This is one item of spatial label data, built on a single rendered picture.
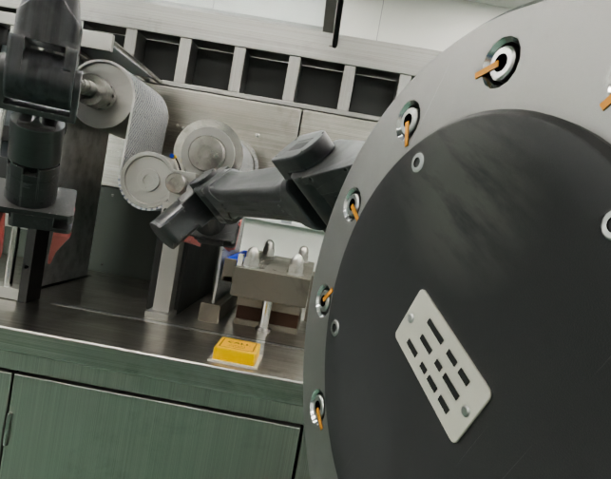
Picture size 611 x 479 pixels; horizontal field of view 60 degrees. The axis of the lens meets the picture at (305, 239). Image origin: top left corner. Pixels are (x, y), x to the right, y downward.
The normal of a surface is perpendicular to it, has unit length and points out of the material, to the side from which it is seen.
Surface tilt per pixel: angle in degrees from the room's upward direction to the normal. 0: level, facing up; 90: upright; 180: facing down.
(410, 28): 90
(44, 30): 94
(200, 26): 90
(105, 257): 90
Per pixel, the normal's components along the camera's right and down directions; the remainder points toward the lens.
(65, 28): 0.36, 0.18
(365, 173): -0.91, -0.14
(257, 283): -0.04, 0.04
